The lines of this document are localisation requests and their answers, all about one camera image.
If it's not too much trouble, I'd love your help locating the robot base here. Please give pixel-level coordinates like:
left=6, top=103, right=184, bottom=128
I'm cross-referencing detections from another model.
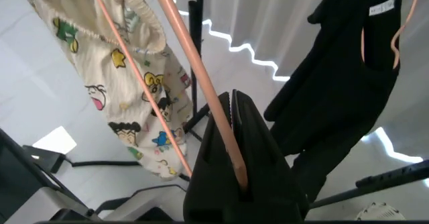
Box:
left=0, top=128, right=188, bottom=223

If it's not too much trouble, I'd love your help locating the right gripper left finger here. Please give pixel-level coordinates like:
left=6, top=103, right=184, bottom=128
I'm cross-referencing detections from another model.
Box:
left=182, top=91, right=249, bottom=223

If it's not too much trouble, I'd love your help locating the white curtain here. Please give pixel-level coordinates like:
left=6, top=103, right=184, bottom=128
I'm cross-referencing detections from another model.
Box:
left=136, top=0, right=429, bottom=165

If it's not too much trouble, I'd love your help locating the pink clothes hanger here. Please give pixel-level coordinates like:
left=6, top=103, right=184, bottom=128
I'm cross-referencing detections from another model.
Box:
left=359, top=0, right=424, bottom=70
left=86, top=0, right=249, bottom=193

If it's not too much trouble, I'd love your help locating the black garment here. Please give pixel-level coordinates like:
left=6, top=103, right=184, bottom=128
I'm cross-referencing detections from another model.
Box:
left=263, top=0, right=404, bottom=203

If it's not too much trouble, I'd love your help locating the cream printed garment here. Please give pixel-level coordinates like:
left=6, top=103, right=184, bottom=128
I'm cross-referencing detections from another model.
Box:
left=18, top=0, right=195, bottom=180

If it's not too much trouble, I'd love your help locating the black clothes rack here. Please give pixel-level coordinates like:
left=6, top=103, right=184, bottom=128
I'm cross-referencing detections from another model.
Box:
left=182, top=0, right=429, bottom=210

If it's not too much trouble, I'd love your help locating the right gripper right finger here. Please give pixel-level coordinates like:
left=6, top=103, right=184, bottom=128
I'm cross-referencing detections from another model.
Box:
left=231, top=89, right=310, bottom=223

